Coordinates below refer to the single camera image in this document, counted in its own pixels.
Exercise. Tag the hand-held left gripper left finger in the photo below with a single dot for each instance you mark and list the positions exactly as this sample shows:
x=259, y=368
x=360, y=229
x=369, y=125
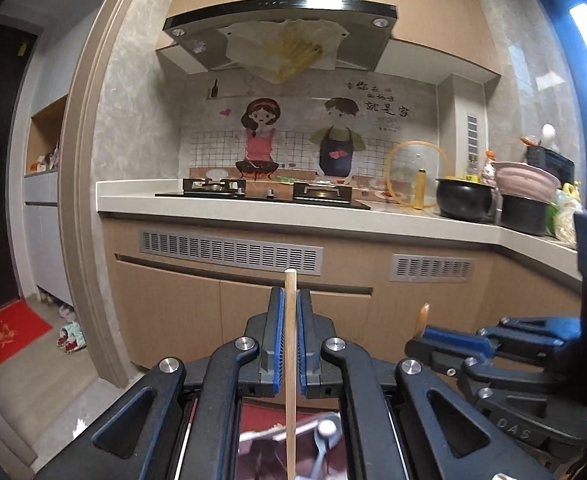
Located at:
x=276, y=340

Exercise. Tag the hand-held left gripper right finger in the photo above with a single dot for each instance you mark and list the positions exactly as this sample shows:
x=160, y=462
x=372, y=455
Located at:
x=303, y=340

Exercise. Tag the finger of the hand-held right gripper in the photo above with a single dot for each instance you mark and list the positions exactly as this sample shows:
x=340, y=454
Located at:
x=453, y=337
x=533, y=330

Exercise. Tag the wooden chopstick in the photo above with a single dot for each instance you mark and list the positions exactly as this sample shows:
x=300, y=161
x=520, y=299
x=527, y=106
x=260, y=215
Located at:
x=290, y=360

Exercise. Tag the purple utensil box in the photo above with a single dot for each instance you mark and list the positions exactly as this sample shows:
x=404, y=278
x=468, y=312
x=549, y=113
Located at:
x=263, y=455

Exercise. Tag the plastic bag of food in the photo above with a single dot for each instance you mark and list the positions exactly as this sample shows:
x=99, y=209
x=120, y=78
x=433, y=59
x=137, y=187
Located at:
x=566, y=215

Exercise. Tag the short grey vent grille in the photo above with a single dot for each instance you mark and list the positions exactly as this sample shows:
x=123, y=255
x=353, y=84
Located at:
x=433, y=266

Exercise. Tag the black inner cooker pot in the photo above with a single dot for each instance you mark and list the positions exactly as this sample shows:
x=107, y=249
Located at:
x=526, y=215

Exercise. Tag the metal spoon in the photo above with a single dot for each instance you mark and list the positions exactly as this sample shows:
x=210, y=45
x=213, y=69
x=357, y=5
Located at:
x=326, y=432

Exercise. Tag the beige kitchen base cabinet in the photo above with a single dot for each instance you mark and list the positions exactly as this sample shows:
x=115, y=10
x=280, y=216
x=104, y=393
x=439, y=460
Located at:
x=183, y=300

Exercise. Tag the long grey vent grille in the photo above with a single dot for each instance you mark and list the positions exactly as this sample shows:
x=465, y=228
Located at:
x=223, y=252

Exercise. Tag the black countertop appliance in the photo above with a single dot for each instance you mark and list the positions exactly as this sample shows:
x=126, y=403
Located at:
x=558, y=165

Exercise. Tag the pink plastic basin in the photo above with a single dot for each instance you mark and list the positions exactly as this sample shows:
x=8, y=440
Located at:
x=523, y=177

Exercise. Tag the white kitchen countertop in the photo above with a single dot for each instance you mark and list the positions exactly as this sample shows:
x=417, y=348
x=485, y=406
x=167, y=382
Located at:
x=273, y=215

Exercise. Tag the black cooking pot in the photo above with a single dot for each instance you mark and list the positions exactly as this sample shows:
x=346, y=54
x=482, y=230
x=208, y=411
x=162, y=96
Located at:
x=463, y=200

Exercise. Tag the small seasoning bottle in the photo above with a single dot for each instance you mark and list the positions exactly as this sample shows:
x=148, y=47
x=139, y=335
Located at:
x=488, y=167

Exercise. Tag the black gas stove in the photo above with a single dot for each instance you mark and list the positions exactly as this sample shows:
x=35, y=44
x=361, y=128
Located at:
x=263, y=195

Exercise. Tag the yellow rimmed glass pot lid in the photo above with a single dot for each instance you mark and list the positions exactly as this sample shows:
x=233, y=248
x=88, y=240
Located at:
x=408, y=170

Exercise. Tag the pair of patterned slippers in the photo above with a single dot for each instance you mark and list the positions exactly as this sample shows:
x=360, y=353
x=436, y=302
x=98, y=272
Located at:
x=72, y=337

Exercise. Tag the white hallway cupboard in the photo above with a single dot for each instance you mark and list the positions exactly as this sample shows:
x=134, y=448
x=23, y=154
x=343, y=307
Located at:
x=45, y=240

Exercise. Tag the red doormat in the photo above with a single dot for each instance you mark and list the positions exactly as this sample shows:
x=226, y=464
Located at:
x=8, y=335

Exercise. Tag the greasy paper sheet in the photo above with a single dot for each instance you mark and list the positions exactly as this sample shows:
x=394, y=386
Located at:
x=283, y=50

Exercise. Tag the range hood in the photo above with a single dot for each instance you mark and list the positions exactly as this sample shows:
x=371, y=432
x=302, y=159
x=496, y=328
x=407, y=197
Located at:
x=198, y=35

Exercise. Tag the cartoon couple wall poster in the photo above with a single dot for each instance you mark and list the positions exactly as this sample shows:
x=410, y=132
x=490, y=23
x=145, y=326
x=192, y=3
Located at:
x=298, y=125

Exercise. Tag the beige door frame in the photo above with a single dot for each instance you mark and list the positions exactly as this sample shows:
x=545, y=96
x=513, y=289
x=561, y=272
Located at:
x=85, y=210

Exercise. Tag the wall shelf niche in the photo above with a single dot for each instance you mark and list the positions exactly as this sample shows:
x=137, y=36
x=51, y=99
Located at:
x=45, y=135

